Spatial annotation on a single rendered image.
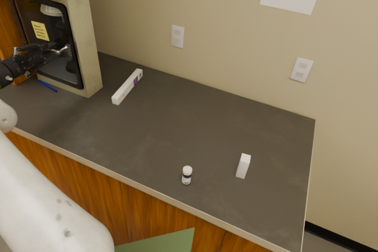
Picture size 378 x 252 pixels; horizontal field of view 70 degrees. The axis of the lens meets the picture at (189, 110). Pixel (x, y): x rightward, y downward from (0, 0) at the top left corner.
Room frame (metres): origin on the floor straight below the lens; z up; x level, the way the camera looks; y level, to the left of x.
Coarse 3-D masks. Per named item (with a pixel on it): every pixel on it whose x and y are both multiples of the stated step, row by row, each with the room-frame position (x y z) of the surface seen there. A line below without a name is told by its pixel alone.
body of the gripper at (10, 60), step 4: (12, 56) 0.84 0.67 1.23; (16, 56) 0.84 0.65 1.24; (20, 56) 0.86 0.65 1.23; (24, 56) 0.87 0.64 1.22; (4, 60) 0.81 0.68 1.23; (8, 60) 0.81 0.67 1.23; (12, 60) 0.82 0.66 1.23; (16, 60) 0.84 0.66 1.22; (4, 64) 0.79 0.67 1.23; (8, 64) 0.80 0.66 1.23; (12, 64) 0.80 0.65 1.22; (16, 64) 0.81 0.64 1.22; (20, 64) 0.84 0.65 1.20; (24, 64) 0.86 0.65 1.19; (8, 68) 0.79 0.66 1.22; (12, 68) 0.79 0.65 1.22; (16, 68) 0.80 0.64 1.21; (20, 68) 0.84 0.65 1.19; (12, 72) 0.78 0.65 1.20; (16, 72) 0.80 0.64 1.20; (20, 72) 0.81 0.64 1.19; (24, 72) 0.85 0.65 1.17; (16, 76) 0.80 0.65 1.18
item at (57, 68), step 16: (16, 0) 1.08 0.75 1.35; (32, 0) 1.05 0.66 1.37; (48, 0) 1.02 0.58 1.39; (32, 16) 1.06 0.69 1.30; (48, 16) 1.02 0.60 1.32; (64, 16) 0.99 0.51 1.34; (32, 32) 1.07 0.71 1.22; (48, 32) 1.03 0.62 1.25; (64, 32) 1.00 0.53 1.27; (48, 64) 1.05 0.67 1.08; (64, 64) 1.01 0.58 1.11; (64, 80) 1.02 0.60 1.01; (80, 80) 0.99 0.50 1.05
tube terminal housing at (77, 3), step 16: (64, 0) 1.00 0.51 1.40; (80, 0) 1.06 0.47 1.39; (80, 16) 1.04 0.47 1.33; (80, 32) 1.03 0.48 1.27; (80, 48) 1.01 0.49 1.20; (96, 48) 1.10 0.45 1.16; (80, 64) 1.00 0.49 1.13; (96, 64) 1.08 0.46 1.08; (48, 80) 1.08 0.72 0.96; (96, 80) 1.07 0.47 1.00
